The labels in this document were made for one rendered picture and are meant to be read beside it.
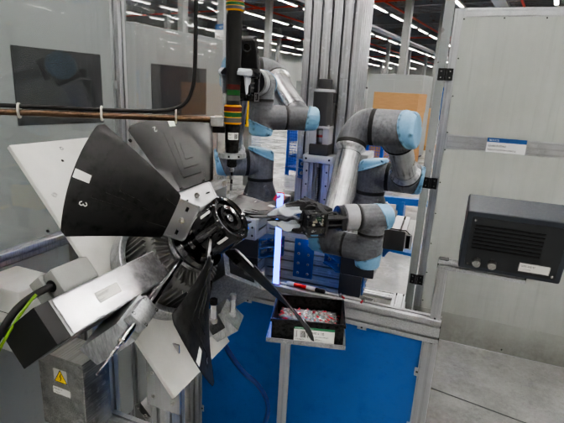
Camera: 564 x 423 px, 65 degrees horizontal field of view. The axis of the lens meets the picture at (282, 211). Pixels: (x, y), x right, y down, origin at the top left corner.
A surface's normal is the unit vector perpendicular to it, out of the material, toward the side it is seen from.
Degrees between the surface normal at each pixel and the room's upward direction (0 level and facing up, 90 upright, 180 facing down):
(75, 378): 90
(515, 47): 91
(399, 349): 90
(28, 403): 90
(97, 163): 75
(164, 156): 49
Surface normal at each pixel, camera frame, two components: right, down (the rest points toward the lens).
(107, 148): 0.70, -0.11
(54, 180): 0.74, -0.51
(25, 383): 0.93, 0.14
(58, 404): -0.37, 0.22
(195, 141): 0.25, -0.58
